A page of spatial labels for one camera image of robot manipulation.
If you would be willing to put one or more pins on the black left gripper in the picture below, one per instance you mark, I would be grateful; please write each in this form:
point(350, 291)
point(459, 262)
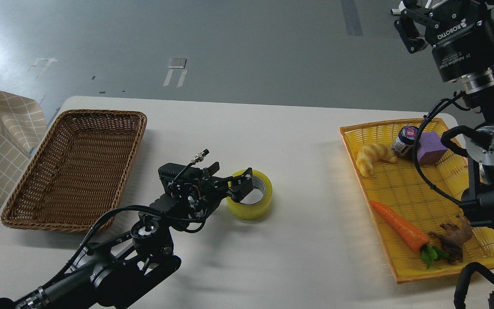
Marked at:
point(215, 189)

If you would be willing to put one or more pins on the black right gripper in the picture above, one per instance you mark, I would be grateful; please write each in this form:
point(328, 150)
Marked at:
point(460, 32)

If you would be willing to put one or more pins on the yellow tape roll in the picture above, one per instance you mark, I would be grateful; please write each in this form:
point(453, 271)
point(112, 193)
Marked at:
point(251, 211)

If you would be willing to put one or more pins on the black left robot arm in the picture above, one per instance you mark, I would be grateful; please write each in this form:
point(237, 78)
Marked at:
point(118, 272)

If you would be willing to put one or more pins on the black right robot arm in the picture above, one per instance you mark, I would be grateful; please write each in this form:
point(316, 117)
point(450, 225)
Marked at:
point(477, 146)

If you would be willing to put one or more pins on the yellow toy croissant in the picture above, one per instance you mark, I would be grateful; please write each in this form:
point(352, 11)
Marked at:
point(371, 153)

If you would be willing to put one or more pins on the purple foam cube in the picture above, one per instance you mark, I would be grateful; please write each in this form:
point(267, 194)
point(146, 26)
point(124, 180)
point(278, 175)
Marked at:
point(430, 150)

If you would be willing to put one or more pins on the small dark lidded jar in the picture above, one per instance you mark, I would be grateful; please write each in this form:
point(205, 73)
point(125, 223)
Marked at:
point(404, 141)

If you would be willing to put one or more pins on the silver floor outlet plate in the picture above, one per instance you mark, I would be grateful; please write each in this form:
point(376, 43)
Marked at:
point(178, 63)

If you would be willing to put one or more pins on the brown wicker basket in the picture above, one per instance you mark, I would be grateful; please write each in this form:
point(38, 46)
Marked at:
point(78, 173)

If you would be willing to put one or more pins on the orange toy carrot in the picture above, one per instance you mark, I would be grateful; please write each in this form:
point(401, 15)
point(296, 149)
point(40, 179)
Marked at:
point(414, 238)

